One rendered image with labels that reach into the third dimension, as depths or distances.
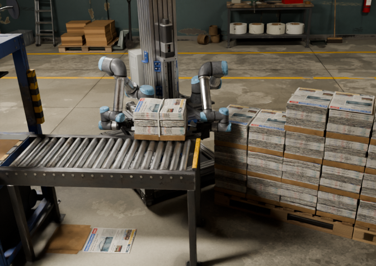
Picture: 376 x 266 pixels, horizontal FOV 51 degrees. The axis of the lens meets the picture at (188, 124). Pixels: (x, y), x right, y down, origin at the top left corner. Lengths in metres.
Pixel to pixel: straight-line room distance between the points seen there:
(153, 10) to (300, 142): 1.58
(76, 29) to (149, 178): 7.27
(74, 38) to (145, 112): 6.46
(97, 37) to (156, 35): 5.67
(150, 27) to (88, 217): 1.71
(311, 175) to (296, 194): 0.22
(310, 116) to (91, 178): 1.59
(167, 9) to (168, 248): 1.93
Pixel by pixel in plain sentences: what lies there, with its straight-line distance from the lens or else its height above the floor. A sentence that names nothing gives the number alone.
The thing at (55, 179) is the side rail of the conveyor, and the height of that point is 0.74.
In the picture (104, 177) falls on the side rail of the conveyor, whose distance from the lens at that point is 2.68.
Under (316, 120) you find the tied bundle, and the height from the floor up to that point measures 0.96.
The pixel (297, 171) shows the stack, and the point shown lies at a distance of 3.21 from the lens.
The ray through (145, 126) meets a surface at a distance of 2.94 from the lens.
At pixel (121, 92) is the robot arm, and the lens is 3.08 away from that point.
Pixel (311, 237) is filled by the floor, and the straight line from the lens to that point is 3.40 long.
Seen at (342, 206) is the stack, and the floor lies 0.28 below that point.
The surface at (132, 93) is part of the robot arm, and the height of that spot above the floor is 0.99.
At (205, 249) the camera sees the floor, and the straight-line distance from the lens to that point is 3.20.
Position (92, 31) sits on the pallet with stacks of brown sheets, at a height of 0.45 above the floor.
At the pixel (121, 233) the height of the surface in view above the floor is 0.01.
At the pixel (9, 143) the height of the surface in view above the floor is 0.80.
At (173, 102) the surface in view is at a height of 1.03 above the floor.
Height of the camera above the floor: 2.14
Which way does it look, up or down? 25 degrees down
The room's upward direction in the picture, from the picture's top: 2 degrees counter-clockwise
